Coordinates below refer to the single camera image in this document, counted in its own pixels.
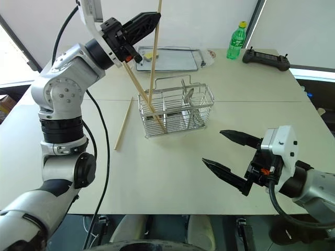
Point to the wooden chopstick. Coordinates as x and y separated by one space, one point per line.
142 94
155 52
123 124

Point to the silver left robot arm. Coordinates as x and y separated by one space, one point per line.
62 89

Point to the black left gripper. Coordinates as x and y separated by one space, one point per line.
116 39

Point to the metal spoon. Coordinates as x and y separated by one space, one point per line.
189 96

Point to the small yellow object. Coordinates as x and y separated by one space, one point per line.
149 55

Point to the white rounded shape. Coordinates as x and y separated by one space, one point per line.
201 232
128 230

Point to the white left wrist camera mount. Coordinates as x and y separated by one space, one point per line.
90 24

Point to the green plastic bottle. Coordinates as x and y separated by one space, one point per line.
236 41

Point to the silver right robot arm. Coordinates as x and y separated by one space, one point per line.
319 188

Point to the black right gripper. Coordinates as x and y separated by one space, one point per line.
261 170

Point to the flat metal tray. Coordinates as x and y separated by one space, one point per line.
175 60

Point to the clear plastic packet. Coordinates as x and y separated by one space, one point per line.
210 56

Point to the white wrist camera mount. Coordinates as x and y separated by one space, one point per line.
90 24
284 146

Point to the brown cardboard box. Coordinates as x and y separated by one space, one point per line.
5 104

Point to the black handheld remote controller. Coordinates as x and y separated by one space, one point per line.
265 59

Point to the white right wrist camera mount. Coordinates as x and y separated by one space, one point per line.
284 146

